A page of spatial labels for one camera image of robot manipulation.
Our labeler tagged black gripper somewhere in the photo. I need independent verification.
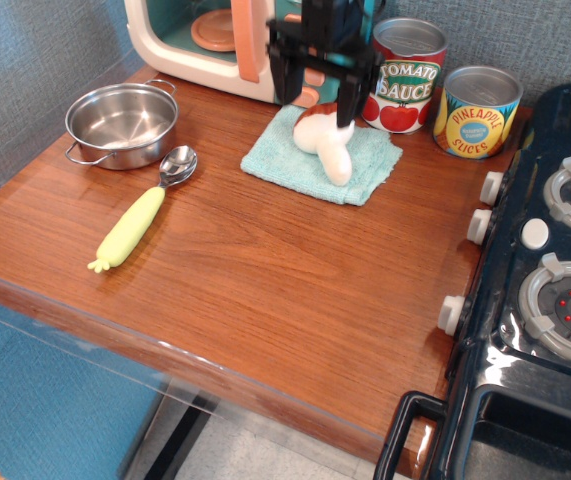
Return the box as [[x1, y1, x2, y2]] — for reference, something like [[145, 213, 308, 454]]
[[267, 1, 384, 128]]

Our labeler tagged plush white brown mushroom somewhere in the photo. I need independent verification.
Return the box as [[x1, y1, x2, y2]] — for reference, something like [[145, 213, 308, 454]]
[[293, 103, 355, 187]]

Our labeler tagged light blue folded cloth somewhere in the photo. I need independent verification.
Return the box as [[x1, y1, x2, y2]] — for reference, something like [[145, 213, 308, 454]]
[[241, 106, 403, 206]]

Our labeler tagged tomato sauce can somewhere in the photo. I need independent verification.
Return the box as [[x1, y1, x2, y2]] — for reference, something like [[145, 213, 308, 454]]
[[362, 17, 448, 133]]

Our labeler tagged toy teal cream microwave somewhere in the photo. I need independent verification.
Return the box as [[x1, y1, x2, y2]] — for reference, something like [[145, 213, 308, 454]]
[[125, 1, 383, 107]]

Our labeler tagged pineapple slices can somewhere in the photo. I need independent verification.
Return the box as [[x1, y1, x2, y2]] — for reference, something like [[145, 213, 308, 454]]
[[433, 66, 523, 160]]

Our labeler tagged small stainless steel pot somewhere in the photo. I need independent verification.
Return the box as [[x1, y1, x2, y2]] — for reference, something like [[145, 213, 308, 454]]
[[65, 79, 179, 171]]

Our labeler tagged black toy stove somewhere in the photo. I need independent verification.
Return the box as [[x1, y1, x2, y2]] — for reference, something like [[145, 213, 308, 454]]
[[375, 83, 571, 479]]

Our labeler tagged spoon with yellow-green handle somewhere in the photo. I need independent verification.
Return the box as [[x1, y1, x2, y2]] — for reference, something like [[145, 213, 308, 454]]
[[87, 145, 198, 273]]

